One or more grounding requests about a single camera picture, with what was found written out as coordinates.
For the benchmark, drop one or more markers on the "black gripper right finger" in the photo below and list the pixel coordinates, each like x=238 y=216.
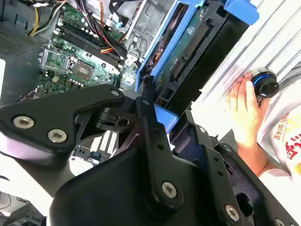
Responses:
x=209 y=153

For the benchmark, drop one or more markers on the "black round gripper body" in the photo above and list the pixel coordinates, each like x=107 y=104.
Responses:
x=105 y=200

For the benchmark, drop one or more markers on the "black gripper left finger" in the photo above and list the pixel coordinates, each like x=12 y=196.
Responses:
x=47 y=122

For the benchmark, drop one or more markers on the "black disk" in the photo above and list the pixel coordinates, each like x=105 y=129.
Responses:
x=178 y=54

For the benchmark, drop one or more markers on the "person's bare hand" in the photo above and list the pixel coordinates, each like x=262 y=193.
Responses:
x=247 y=113

